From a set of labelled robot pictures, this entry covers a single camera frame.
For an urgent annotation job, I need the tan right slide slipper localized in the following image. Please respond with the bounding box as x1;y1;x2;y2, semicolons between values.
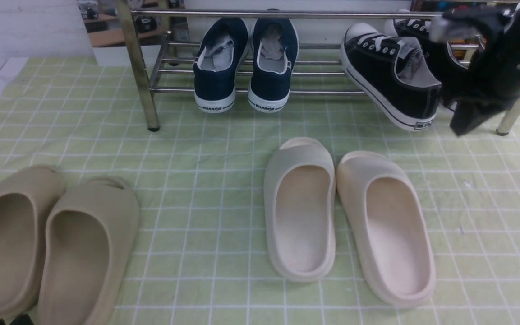
38;176;140;325

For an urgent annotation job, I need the navy sneaker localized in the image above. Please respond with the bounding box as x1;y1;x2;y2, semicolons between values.
248;17;300;113
193;17;250;114

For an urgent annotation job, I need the cream right slide slipper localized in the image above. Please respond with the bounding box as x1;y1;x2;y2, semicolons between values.
336;151;436;308

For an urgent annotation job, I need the tan left slide slipper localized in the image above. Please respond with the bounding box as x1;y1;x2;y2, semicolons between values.
0;165;66;319

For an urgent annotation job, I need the navy sneaker right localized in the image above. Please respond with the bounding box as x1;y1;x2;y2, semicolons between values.
248;17;300;113

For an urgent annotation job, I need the green checkered cloth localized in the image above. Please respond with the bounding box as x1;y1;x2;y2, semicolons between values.
0;57;520;325

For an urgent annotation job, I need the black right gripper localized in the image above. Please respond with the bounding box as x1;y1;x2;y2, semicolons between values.
430;7;520;137

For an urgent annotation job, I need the navy sneaker left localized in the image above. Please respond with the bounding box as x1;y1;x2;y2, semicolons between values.
193;17;250;114

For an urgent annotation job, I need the cream left slide slipper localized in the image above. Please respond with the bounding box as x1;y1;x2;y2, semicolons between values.
263;137;336;282

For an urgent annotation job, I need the cream slide slipper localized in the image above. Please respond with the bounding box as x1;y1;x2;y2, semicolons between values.
263;137;336;282
336;151;436;308

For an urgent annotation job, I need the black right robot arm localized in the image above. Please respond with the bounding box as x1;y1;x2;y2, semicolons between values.
429;7;520;137

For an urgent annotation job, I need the tan slide slipper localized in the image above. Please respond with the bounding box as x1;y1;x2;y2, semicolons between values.
0;165;66;319
38;176;140;325

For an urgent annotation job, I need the metal shoe rack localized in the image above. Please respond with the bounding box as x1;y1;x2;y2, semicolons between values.
115;0;520;136

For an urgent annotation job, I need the black canvas sneaker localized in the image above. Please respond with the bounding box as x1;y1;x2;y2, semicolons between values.
384;19;468;95
341;23;442;131

